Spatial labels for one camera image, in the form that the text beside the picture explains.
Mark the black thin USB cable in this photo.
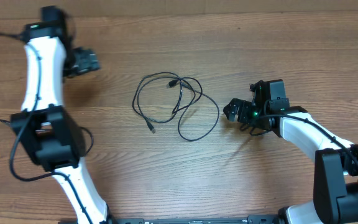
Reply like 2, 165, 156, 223
132, 72, 204, 124

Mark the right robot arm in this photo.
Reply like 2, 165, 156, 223
223, 80, 358, 223

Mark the black USB-A cable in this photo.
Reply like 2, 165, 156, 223
137, 76, 221, 142

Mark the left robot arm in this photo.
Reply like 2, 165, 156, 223
9, 6, 115, 223

